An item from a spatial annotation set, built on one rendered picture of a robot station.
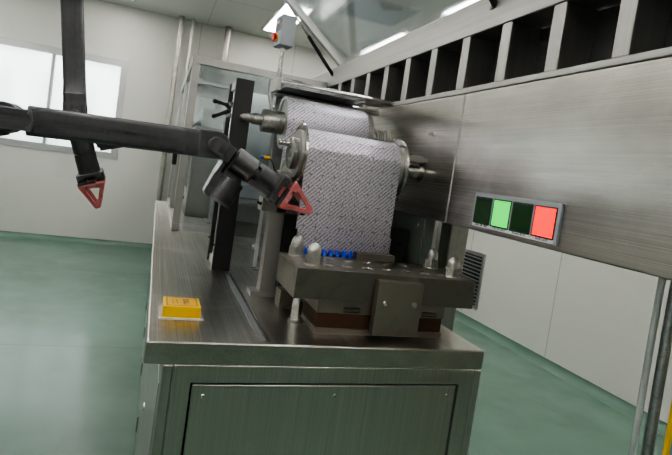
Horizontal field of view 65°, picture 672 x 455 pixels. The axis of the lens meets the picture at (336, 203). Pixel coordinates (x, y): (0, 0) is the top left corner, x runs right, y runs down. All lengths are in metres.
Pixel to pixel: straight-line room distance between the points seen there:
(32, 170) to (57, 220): 0.62
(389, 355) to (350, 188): 0.40
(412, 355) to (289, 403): 0.25
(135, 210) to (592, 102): 6.16
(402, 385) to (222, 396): 0.35
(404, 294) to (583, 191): 0.39
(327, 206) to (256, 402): 0.46
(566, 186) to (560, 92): 0.17
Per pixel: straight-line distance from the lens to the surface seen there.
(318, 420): 1.06
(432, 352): 1.09
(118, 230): 6.79
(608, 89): 0.93
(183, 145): 1.11
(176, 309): 1.06
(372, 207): 1.25
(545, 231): 0.96
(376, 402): 1.08
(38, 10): 6.99
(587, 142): 0.93
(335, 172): 1.21
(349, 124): 1.48
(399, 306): 1.08
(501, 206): 1.06
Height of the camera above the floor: 1.21
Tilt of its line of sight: 3 degrees down
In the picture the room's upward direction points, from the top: 8 degrees clockwise
